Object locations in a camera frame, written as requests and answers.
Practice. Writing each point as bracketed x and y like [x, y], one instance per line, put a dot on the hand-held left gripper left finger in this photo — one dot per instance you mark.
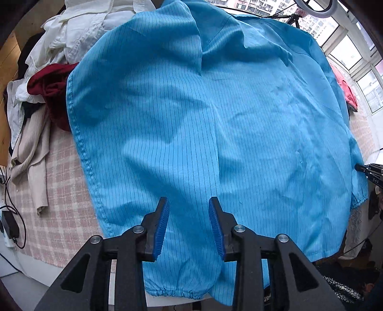
[161, 230]

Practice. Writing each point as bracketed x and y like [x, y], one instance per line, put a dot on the white window frame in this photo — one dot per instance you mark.
[350, 64]

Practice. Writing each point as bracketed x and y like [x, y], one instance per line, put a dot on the black power adapter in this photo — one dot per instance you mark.
[10, 225]

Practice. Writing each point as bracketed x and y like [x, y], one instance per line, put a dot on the pink plaid table cover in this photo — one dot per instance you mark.
[59, 209]

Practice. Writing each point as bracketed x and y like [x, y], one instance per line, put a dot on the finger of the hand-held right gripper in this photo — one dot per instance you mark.
[362, 169]

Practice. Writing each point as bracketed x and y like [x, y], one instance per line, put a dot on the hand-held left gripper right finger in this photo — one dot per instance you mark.
[216, 230]

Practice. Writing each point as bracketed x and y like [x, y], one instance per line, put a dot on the pink garment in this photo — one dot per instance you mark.
[347, 89]

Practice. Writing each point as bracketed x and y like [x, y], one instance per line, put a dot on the black garment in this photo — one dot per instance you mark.
[28, 56]

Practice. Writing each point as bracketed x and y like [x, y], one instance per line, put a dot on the dark red garment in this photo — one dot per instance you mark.
[51, 86]

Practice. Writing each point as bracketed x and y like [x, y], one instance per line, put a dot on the wooden cabinet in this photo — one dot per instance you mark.
[9, 65]

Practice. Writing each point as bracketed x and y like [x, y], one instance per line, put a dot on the beige knit sweater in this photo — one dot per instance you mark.
[31, 143]

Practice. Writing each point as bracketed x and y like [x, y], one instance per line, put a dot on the blue striped work coat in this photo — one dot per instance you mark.
[179, 119]

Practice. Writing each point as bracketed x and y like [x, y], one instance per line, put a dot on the pile of white shirts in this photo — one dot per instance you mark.
[80, 33]

